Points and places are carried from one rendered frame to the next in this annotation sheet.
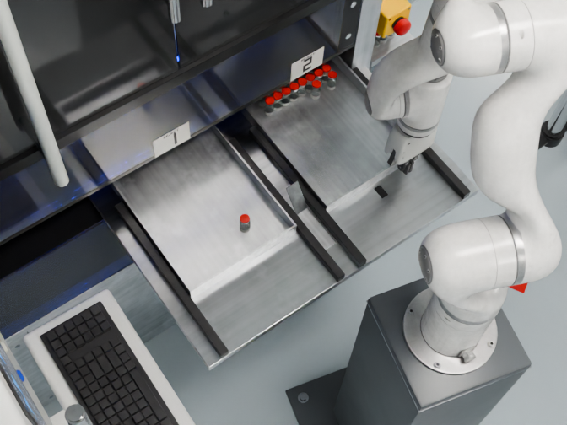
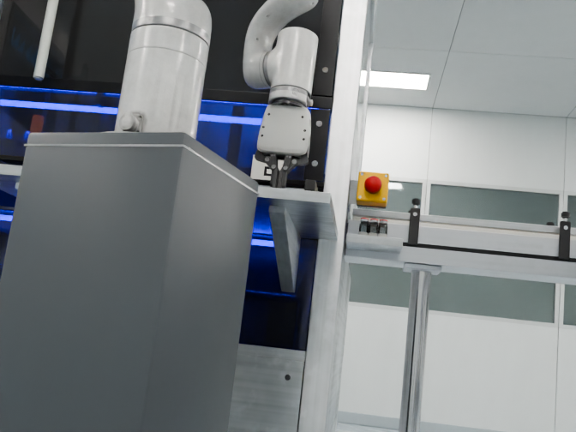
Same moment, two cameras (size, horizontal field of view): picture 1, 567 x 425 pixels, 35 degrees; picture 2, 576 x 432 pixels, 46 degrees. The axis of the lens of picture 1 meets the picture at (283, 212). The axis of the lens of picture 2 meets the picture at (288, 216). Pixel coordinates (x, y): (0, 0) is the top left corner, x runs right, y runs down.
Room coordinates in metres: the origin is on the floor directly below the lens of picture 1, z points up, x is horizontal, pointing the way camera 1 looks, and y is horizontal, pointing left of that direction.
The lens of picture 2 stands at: (0.16, -1.21, 0.61)
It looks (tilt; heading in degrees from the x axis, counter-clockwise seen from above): 11 degrees up; 47
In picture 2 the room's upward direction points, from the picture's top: 7 degrees clockwise
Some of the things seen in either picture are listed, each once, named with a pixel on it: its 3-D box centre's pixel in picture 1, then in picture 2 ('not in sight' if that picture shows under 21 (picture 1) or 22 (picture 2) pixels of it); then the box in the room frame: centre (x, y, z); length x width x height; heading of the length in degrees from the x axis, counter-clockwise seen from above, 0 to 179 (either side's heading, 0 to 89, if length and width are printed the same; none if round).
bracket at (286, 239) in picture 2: not in sight; (283, 253); (1.10, -0.20, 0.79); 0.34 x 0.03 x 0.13; 40
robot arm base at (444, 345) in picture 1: (459, 313); (161, 99); (0.67, -0.35, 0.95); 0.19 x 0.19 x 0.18
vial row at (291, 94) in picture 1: (298, 89); not in sight; (1.20, -0.01, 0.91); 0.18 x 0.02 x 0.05; 130
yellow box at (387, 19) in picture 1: (388, 12); (372, 189); (1.36, -0.20, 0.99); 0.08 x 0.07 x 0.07; 40
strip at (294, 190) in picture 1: (310, 215); not in sight; (0.88, -0.06, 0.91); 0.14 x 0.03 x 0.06; 40
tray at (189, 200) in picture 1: (198, 201); not in sight; (0.90, 0.18, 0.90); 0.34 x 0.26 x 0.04; 40
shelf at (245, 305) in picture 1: (283, 191); (173, 208); (0.95, 0.00, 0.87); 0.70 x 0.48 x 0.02; 130
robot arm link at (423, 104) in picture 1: (423, 91); (292, 63); (1.02, -0.25, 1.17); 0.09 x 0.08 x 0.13; 106
